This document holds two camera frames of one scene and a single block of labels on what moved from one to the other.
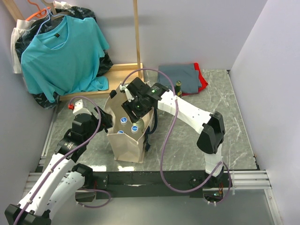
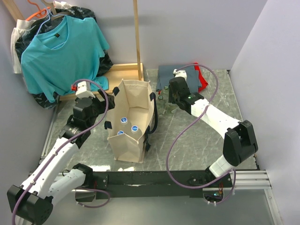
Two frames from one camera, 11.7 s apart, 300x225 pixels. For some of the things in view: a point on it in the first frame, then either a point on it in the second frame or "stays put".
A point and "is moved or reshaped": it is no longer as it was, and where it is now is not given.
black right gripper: (128, 107) → (171, 99)
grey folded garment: (188, 75) stays put
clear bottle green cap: (140, 124) is moved or reshaped
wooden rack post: (136, 11) stays put
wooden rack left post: (11, 5) stays put
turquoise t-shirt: (64, 58) stays put
